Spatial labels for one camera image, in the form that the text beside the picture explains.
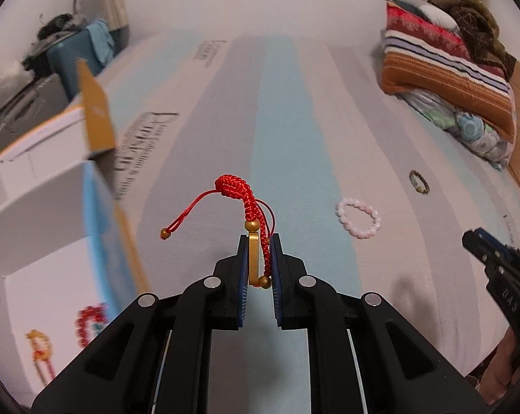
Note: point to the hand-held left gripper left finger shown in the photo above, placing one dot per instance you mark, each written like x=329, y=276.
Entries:
x=242, y=276

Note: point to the blue storage bin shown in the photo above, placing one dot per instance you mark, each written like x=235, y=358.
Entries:
x=70, y=64

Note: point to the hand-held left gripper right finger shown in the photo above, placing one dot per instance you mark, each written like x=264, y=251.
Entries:
x=277, y=276

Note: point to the striped bed blanket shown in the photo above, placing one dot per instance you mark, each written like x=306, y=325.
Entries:
x=286, y=129

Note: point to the grey pillow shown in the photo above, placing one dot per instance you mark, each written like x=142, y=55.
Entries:
x=437, y=15

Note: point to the striped orange pillow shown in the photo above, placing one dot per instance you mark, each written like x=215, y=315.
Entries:
x=445, y=69

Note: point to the black clutter pile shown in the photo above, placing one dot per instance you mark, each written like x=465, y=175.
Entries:
x=57, y=26

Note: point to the teal cloth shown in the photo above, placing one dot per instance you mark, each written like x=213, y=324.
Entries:
x=100, y=39

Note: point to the white cardboard box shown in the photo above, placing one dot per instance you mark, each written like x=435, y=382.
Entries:
x=40, y=198

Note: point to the grey storage case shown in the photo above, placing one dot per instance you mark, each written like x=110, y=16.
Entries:
x=27, y=103

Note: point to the floral quilt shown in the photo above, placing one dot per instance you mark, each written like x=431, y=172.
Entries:
x=467, y=129

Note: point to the person's right hand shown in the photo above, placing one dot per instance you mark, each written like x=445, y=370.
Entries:
x=497, y=366

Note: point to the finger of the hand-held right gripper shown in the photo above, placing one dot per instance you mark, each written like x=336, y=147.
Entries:
x=480, y=248
x=495, y=241

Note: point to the brown patterned blanket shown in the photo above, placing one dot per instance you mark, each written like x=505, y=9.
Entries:
x=476, y=21

